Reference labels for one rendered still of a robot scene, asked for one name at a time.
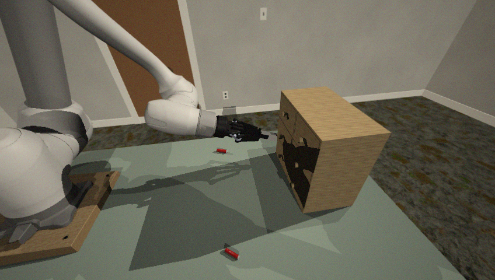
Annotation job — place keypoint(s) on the small wooden chest of drawers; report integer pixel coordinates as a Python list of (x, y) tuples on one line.
[(350, 143)]

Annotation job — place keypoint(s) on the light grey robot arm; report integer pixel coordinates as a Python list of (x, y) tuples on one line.
[(52, 129)]

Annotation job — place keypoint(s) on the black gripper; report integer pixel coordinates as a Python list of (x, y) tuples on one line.
[(241, 131)]

